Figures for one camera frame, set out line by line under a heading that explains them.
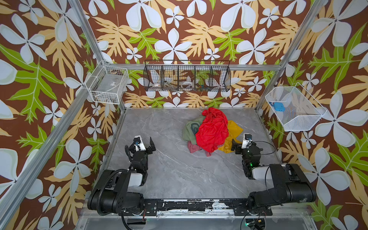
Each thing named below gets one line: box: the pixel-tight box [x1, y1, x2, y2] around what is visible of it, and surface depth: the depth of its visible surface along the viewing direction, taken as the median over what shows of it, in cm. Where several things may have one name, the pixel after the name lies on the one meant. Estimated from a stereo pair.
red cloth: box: [195, 107, 229, 153], surface depth 92 cm
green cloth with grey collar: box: [182, 115, 207, 145], surface depth 95 cm
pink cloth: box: [187, 140, 212, 157], surface depth 95 cm
